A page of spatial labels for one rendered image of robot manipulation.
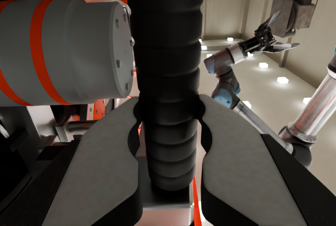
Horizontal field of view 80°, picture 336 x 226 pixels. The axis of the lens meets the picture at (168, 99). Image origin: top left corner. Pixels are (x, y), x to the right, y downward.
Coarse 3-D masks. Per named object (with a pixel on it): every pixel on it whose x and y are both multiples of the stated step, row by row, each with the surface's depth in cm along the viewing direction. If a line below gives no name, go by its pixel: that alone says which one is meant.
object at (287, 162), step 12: (276, 144) 8; (276, 156) 7; (288, 156) 7; (288, 168) 7; (300, 168) 7; (288, 180) 7; (300, 180) 7; (312, 180) 6; (300, 192) 6; (312, 192) 6; (324, 192) 6; (300, 204) 6; (312, 204) 6; (324, 204) 6; (312, 216) 6; (324, 216) 6
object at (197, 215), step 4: (128, 96) 709; (196, 192) 293; (196, 196) 287; (196, 200) 282; (196, 204) 277; (196, 208) 272; (196, 212) 267; (196, 216) 263; (200, 216) 263; (196, 220) 258; (200, 220) 258; (196, 224) 254; (200, 224) 254
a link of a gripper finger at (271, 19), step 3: (276, 12) 79; (279, 12) 79; (273, 15) 76; (276, 15) 79; (270, 18) 76; (273, 18) 79; (267, 21) 80; (270, 21) 79; (273, 21) 79; (270, 24) 80; (270, 27) 80
